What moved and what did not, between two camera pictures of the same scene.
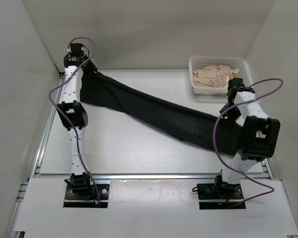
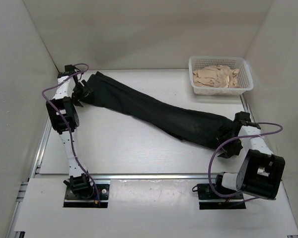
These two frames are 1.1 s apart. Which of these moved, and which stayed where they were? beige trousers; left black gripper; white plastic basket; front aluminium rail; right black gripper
Moved: left black gripper; right black gripper
Stayed: white plastic basket; beige trousers; front aluminium rail
